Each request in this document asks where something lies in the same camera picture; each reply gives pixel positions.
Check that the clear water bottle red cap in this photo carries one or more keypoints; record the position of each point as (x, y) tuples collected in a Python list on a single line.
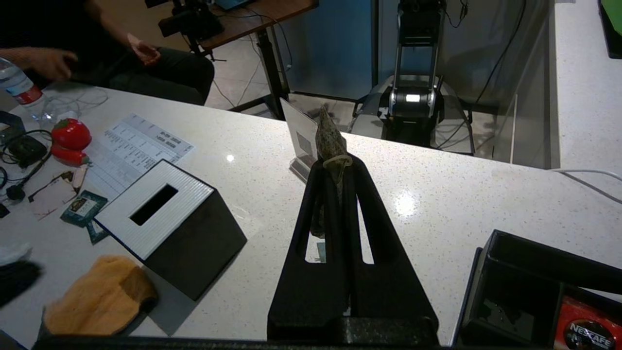
[(19, 90)]

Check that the grey steel refrigerator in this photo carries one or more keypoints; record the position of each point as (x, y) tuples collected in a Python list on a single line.
[(330, 48)]

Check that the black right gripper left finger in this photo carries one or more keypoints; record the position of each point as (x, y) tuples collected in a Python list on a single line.
[(301, 301)]

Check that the open laptop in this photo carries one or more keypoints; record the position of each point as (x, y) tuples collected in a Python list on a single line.
[(233, 3)]

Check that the crumpled white tissue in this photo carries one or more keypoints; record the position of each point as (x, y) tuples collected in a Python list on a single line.
[(12, 253)]

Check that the black leader control rig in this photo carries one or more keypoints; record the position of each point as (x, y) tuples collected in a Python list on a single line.
[(192, 22)]

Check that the black compartment organizer box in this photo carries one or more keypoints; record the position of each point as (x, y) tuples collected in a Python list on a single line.
[(510, 291)]

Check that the red toy chili pepper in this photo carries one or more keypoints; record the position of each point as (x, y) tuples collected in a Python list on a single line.
[(68, 154)]

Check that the red coffee sachet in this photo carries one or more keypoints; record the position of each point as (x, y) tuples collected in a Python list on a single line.
[(588, 330)]

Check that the printed white paper sheet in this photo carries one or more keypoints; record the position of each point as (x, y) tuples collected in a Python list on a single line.
[(136, 146)]

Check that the black teleoperation stand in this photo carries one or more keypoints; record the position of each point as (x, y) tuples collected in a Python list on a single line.
[(413, 112)]

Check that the beige QR code sign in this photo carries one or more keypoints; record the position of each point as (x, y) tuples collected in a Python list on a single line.
[(303, 141)]

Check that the black tissue box white top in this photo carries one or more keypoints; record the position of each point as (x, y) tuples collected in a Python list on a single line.
[(194, 248)]

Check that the red toy bell pepper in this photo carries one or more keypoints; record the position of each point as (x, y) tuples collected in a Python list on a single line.
[(72, 133)]

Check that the dark green tea sachet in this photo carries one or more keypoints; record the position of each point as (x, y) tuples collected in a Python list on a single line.
[(82, 209), (96, 234)]

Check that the beige paper packet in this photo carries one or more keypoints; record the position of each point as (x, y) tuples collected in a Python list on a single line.
[(51, 197)]

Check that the orange microfiber cloth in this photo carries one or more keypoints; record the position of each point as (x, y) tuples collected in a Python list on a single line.
[(97, 301)]

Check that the person in black shirt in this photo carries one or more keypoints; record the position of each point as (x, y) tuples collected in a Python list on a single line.
[(160, 73)]

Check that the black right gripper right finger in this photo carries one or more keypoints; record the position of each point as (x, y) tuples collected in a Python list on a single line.
[(388, 291)]

